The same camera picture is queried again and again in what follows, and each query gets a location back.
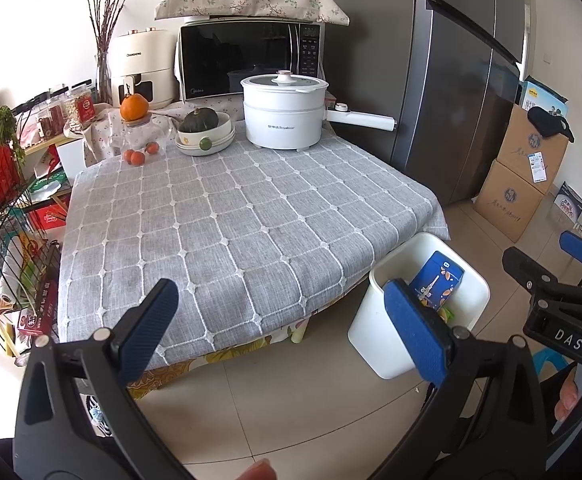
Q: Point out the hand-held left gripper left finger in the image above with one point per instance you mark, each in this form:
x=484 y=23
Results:
x=146 y=325

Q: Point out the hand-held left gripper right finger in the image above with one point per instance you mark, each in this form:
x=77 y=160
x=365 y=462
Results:
x=416 y=330

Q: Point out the white plastic bin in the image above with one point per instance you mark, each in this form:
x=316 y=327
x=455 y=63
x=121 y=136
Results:
x=371 y=340

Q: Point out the blue biscuit stick box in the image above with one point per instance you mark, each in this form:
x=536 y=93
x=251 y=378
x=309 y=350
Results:
x=436 y=280

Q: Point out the person's right hand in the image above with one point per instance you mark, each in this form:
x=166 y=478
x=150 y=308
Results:
x=571 y=400

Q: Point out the person's left hand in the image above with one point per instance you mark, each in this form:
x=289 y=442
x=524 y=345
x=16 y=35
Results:
x=258 y=471

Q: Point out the blue plastic stool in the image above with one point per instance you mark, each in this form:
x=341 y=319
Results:
x=546 y=360

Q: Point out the small dark printed box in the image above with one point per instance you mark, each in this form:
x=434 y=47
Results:
x=568 y=202

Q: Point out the brown cardboard box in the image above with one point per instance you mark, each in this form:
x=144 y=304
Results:
x=528 y=155
x=506 y=205

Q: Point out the red black printed box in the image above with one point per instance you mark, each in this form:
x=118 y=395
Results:
x=33 y=322

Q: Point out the black cap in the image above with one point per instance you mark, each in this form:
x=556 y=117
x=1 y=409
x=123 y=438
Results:
x=548 y=122

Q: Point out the paper towel roll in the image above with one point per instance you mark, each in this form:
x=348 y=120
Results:
x=11 y=292

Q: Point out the red gift box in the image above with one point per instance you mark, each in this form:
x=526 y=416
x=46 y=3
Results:
x=46 y=219

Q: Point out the grey checked tablecloth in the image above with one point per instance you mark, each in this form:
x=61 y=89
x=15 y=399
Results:
x=251 y=220

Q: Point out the blue yellow printed box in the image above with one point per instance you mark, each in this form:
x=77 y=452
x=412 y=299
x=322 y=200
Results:
x=538 y=92

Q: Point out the small red-orange fruit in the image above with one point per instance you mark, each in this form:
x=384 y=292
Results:
x=139 y=158
x=128 y=156
x=152 y=147

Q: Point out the green printed packet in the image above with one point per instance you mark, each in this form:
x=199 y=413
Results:
x=48 y=186

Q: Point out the white storage box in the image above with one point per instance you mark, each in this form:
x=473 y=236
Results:
x=71 y=160

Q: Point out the grey steel refrigerator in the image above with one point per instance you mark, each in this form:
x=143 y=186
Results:
x=431 y=110

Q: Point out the glass jar with wooden lid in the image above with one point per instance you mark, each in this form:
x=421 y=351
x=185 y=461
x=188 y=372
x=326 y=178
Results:
x=143 y=135

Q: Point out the cream ceramic bowl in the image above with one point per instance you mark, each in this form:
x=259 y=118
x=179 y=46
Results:
x=191 y=137

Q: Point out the white bowl stack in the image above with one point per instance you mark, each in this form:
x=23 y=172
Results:
x=223 y=146

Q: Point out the white floral cloth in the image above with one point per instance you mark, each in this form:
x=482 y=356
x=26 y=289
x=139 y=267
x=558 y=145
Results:
x=106 y=130

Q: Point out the dark green pumpkin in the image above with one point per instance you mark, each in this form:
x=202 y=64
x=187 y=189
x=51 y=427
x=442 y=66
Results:
x=198 y=121

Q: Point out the large orange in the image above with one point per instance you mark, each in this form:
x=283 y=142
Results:
x=134 y=106

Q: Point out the glass jar with red contents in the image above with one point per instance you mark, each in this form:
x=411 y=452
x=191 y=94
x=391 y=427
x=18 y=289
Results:
x=53 y=122

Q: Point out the glass jar with red label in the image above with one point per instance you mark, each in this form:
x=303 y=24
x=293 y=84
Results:
x=83 y=110

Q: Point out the white electric cooking pot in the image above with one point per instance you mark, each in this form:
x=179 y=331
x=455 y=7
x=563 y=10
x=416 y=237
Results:
x=281 y=120

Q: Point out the green leafy plant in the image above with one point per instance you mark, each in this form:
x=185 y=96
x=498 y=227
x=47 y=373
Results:
x=6 y=120

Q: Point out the glass vase with dry branches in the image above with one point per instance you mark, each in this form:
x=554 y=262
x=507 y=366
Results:
x=103 y=80

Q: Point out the cream air fryer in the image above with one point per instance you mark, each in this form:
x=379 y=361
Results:
x=141 y=55

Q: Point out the black microwave oven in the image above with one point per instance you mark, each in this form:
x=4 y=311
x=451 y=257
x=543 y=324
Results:
x=236 y=55

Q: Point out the floral cloth cover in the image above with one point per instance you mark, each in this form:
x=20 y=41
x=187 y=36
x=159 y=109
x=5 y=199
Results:
x=251 y=0

